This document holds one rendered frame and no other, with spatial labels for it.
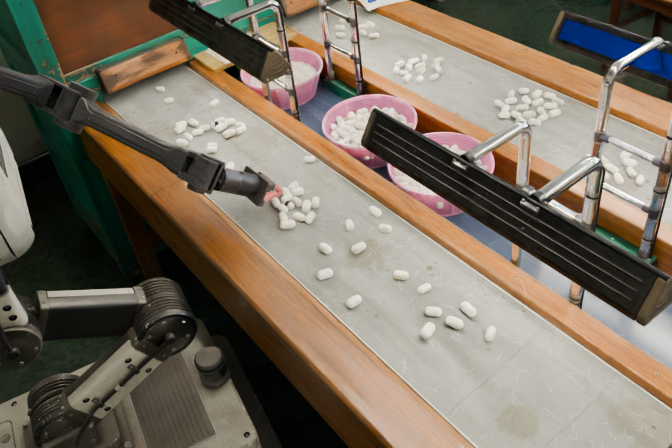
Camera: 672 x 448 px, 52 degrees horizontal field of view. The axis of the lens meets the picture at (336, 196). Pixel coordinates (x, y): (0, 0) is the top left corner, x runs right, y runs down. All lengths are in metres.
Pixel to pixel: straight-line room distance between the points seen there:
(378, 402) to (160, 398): 0.65
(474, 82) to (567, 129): 0.35
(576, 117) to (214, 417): 1.21
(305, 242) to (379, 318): 0.29
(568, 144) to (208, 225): 0.94
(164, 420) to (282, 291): 0.44
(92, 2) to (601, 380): 1.72
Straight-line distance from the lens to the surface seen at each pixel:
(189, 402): 1.72
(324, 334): 1.38
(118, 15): 2.29
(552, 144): 1.88
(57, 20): 2.23
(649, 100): 2.05
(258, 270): 1.53
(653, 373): 1.37
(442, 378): 1.34
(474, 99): 2.05
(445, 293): 1.47
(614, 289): 1.06
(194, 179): 1.55
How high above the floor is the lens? 1.83
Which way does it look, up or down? 39 degrees down
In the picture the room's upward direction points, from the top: 8 degrees counter-clockwise
